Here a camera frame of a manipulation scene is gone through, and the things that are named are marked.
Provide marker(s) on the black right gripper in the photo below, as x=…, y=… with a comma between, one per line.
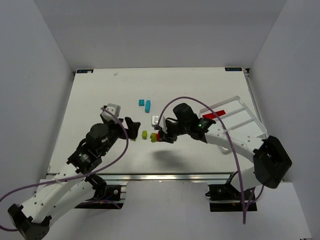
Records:
x=165, y=133

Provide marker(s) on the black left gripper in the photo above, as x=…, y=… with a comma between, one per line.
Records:
x=125, y=128

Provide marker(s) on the red lego plate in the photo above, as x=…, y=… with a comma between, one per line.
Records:
x=213, y=116

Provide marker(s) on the red small lego brick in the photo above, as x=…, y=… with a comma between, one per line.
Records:
x=157, y=137

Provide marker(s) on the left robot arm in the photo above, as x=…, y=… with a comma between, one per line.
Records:
x=75, y=182

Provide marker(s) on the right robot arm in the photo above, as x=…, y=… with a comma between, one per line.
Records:
x=268, y=156

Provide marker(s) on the green small lego brick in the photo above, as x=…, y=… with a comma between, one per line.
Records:
x=144, y=134

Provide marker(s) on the blue square lego brick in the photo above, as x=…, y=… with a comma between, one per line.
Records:
x=141, y=102

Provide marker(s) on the blue long lego brick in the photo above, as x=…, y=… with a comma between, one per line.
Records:
x=147, y=106

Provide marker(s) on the left blue corner label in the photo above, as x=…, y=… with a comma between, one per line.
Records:
x=84, y=71

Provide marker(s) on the blue corner label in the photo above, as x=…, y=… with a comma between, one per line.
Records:
x=233, y=69
x=84, y=71

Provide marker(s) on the white divided sorting tray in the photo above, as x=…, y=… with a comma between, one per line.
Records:
x=244, y=128

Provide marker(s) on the right blue corner label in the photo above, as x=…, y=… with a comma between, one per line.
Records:
x=233, y=69

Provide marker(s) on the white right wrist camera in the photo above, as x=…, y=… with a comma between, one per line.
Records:
x=158, y=122

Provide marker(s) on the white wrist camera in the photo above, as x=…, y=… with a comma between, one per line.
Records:
x=158, y=122
x=110, y=112

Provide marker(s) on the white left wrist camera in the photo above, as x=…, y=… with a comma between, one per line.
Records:
x=110, y=112

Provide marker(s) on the aluminium front table rail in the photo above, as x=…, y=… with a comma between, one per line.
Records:
x=202, y=177

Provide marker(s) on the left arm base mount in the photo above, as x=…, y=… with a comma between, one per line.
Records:
x=112, y=197

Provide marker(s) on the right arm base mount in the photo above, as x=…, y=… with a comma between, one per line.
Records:
x=223, y=198

